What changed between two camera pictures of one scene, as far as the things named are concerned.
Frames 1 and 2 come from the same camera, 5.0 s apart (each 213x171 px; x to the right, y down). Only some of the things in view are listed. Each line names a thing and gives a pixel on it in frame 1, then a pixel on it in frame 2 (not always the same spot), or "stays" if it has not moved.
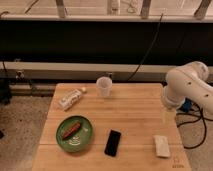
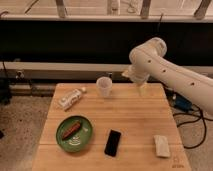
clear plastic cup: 104,85 stays
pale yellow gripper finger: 169,117 to 143,91
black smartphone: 112,143 stays
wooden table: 110,127 stays
